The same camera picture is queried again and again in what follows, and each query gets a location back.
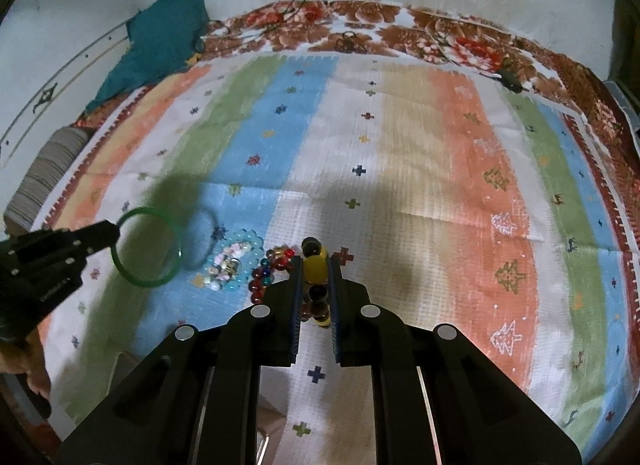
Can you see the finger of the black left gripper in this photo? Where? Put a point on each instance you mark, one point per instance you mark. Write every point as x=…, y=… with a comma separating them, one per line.
x=94, y=238

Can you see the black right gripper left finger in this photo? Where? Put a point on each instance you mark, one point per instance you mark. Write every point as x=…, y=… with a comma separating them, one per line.
x=193, y=399

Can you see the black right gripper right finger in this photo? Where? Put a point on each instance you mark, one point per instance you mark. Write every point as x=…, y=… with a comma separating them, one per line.
x=437, y=398

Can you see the green jade bangle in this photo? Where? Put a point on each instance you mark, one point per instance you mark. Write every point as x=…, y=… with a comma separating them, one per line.
x=150, y=255

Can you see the pastel bead jewelry pile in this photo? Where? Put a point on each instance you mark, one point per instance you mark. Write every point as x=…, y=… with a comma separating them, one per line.
x=226, y=268

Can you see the person's left hand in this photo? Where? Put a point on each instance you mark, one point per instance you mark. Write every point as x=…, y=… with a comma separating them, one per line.
x=27, y=357

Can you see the grey striped pillow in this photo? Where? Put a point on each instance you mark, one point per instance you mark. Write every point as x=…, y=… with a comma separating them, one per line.
x=48, y=168

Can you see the striped colourful woven mat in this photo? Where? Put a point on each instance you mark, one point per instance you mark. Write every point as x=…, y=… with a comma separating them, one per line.
x=449, y=197

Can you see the teal cloth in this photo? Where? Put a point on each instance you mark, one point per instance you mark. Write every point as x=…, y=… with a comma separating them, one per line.
x=162, y=39

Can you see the dark keyring on bedsheet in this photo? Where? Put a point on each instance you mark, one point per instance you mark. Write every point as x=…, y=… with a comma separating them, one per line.
x=347, y=43

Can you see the small dark object on bed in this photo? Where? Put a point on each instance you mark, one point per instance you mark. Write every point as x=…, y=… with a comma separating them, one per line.
x=510, y=80

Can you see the brown floral bedsheet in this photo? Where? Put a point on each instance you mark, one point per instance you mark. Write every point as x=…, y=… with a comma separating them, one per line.
x=439, y=38

